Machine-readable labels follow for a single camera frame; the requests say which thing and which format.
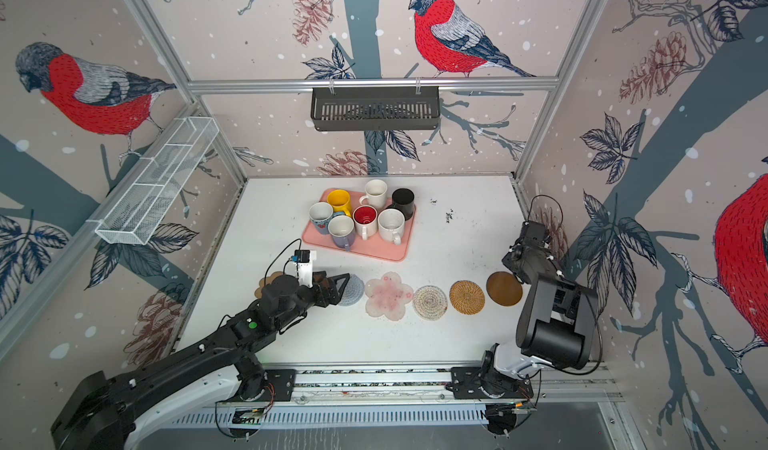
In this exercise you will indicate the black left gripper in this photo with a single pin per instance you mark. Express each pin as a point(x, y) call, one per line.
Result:
point(334, 294)

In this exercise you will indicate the lavender mug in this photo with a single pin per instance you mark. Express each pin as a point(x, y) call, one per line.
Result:
point(342, 231)

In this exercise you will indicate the dark wooden round coaster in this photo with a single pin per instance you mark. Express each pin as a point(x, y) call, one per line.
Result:
point(504, 289)

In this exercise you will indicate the pink flower shaped coaster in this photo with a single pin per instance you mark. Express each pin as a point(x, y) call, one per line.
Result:
point(387, 296)

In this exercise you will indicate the pink tray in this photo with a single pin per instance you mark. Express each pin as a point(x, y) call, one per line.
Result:
point(374, 247)

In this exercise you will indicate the red inside white mug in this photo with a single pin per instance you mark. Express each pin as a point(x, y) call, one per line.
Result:
point(366, 221)

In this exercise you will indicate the black hanging wire basket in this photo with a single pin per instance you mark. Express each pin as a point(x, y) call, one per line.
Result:
point(375, 109)

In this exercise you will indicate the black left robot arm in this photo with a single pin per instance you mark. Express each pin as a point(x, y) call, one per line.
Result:
point(119, 412)

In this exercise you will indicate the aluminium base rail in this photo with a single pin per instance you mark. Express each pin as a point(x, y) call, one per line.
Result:
point(396, 395)

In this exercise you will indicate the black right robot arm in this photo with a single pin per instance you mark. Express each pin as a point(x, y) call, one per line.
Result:
point(557, 322)

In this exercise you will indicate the cream mug at back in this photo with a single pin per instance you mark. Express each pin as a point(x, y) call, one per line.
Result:
point(375, 194)

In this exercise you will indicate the cork flower shaped coaster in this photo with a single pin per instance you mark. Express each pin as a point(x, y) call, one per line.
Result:
point(265, 282)

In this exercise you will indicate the white wire mesh shelf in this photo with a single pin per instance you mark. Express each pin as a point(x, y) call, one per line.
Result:
point(142, 207)

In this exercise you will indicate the black mug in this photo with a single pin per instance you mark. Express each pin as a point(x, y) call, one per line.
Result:
point(403, 200)

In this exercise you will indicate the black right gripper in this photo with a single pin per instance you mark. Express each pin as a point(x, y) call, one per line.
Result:
point(510, 255)

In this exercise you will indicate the multicolour zigzag woven coaster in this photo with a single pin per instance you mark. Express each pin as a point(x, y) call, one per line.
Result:
point(430, 303)

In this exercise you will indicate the yellow mug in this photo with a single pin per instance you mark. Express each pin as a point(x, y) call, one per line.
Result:
point(340, 200)

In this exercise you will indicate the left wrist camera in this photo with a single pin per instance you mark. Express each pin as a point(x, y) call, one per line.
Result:
point(304, 259)

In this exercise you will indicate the blue grey woven coaster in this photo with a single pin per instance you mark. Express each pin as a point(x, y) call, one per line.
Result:
point(351, 290)

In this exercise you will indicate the rattan round woven coaster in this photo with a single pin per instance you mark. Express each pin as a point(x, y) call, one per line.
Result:
point(467, 297)

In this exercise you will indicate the blue patterned mug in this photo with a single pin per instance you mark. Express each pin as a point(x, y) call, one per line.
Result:
point(320, 215)

